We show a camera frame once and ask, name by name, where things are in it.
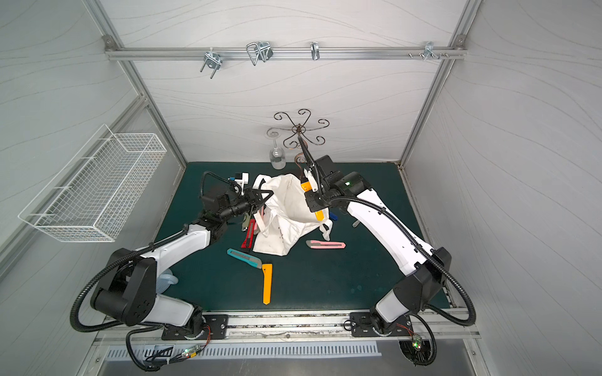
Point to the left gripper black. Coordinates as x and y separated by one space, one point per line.
254 200

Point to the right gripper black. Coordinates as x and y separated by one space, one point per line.
322 170

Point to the yellow utility knife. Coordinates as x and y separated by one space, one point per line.
312 198

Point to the white cloth tote pouch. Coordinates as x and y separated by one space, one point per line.
286 216

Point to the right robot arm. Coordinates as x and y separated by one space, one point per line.
425 268

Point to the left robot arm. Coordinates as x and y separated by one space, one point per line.
125 293

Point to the olive green art knife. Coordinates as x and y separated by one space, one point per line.
245 222

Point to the teal utility knife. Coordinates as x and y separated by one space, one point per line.
245 258

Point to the orange utility knife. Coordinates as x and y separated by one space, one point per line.
267 283

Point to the clear wine glass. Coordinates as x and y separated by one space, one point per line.
277 154

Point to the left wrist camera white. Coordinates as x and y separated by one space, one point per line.
242 180

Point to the copper wire glass stand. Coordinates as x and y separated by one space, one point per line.
302 135

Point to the aluminium top rail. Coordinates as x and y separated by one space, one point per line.
209 60

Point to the white wire basket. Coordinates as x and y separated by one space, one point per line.
90 199

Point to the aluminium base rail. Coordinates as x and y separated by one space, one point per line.
325 325

